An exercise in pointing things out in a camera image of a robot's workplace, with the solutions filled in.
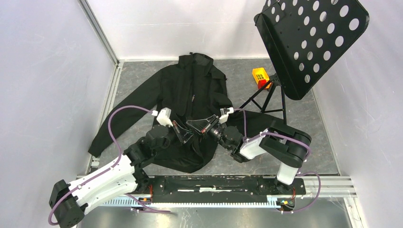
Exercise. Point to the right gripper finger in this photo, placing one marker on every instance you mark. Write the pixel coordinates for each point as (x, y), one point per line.
(202, 122)
(200, 129)

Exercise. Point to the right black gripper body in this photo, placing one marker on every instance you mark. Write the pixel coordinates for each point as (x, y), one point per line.
(212, 128)

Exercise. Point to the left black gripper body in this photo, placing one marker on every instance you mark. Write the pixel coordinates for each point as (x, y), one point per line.
(177, 133)

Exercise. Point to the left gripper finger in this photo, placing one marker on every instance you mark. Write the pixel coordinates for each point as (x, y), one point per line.
(185, 138)
(182, 127)

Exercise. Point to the black zip jacket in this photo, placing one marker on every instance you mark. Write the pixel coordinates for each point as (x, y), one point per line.
(194, 88)

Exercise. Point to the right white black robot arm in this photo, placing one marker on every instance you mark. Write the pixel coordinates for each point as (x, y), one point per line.
(290, 150)

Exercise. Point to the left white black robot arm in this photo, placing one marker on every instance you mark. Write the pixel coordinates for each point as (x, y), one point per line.
(70, 202)

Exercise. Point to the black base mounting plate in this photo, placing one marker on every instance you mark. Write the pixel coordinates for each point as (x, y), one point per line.
(219, 188)

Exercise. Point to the yellow and red toy block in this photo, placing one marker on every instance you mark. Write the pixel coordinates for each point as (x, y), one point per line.
(261, 78)

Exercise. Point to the black perforated music stand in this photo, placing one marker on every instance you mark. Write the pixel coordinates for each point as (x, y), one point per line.
(305, 38)

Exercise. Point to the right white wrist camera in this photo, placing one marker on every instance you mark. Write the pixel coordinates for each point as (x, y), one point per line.
(225, 112)

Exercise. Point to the white slotted cable duct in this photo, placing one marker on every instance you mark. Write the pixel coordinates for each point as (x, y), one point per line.
(268, 202)

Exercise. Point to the aluminium frame rail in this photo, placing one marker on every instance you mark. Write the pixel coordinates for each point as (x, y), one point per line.
(324, 186)

